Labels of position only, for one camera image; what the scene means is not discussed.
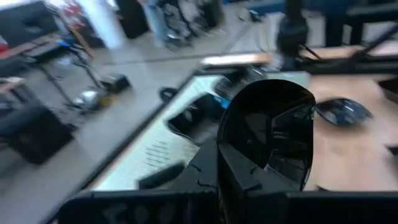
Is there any black leaf-shaped plate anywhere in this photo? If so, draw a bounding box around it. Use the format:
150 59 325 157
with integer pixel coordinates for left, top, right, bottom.
314 97 374 128
216 78 317 191

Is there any black floor case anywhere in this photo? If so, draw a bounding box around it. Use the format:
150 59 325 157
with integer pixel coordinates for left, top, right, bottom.
0 105 74 166

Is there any white perforated metal rack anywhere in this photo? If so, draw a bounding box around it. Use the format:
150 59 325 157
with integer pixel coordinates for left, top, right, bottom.
90 70 312 191

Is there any black cable coil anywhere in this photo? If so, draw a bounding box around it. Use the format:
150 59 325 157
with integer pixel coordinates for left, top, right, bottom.
159 86 180 104

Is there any black floor box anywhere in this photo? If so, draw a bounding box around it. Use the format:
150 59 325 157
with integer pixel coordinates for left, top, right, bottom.
99 73 131 94

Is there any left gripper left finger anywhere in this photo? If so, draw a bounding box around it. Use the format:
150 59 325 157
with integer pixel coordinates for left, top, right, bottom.
174 138 218 191

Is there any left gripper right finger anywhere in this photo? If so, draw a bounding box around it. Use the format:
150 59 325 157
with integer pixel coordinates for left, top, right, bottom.
217 146 290 224

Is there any floor fan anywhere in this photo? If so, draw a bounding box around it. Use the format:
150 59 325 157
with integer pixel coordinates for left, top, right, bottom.
73 88 108 111

